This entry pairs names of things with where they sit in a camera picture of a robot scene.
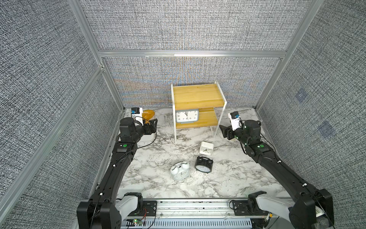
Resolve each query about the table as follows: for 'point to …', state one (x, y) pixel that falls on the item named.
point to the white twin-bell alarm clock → (181, 171)
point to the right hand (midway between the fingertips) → (227, 118)
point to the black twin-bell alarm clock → (203, 164)
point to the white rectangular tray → (145, 138)
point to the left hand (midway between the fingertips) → (153, 118)
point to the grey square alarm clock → (187, 116)
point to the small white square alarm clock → (206, 148)
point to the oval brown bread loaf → (147, 115)
